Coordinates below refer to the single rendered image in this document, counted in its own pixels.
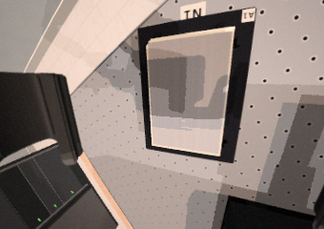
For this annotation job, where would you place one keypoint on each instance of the cream label with black lettering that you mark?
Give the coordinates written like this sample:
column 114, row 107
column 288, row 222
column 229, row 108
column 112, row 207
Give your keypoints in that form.
column 193, row 10

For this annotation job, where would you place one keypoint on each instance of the grey perforated base plate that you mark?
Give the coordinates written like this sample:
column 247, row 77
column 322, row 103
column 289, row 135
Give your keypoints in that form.
column 279, row 157

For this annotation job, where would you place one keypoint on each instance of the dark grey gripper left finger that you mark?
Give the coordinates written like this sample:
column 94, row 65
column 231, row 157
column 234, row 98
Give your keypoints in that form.
column 36, row 107

